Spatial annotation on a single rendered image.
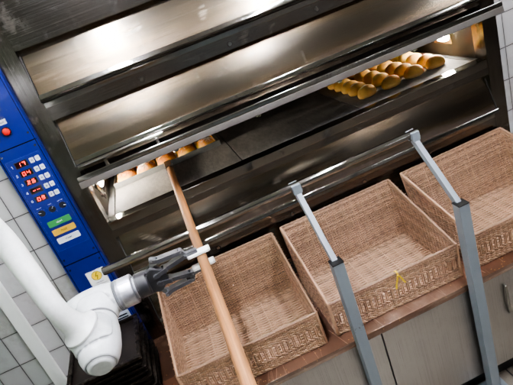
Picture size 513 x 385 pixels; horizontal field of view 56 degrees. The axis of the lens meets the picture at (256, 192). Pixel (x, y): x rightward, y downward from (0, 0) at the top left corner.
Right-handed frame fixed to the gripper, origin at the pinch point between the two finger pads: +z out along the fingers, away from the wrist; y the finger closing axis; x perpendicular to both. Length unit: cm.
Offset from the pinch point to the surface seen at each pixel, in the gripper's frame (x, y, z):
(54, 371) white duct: -60, 53, -80
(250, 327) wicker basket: -38, 60, 5
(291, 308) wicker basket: -38, 60, 24
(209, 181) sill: -61, 2, 14
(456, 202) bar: -4, 23, 86
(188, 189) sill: -61, 1, 4
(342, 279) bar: -1.2, 30.0, 38.9
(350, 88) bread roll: -88, -3, 95
